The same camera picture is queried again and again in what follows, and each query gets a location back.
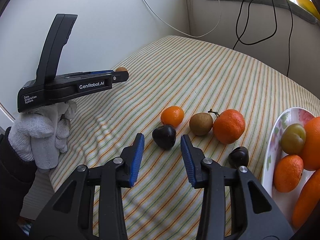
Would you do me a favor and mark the yellow bowl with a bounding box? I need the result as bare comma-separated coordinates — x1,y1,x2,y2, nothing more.
296,0,320,21

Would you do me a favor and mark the white gloved left hand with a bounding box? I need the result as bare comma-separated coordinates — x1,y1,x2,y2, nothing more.
8,100,77,171

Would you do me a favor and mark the small orange kumquat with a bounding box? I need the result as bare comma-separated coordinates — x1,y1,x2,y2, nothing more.
161,106,184,128

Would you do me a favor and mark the black cable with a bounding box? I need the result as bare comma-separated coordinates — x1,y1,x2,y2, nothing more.
232,0,294,78

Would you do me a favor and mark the small brown round fruit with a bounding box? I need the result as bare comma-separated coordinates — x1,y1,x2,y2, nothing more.
116,67,127,72

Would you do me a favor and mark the striped table cloth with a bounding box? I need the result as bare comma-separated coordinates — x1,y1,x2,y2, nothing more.
49,36,319,239

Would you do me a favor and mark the floral white plate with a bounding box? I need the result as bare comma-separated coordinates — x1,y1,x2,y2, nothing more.
261,107,315,223

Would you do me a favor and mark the large orange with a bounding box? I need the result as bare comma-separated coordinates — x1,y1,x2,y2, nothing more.
292,170,320,229
300,116,320,171

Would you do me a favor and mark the stemmed mandarin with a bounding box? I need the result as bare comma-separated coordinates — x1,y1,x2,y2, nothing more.
213,109,246,144

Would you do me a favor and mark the white cable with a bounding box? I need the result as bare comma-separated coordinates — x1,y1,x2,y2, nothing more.
132,0,222,39

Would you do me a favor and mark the green brown plum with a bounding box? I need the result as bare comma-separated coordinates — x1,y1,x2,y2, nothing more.
280,124,306,155

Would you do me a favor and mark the brown kiwi fruit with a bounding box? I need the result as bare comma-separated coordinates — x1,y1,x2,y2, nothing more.
189,113,213,136

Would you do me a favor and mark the dark plum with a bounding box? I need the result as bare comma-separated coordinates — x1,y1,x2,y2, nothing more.
228,146,249,168
152,125,176,150

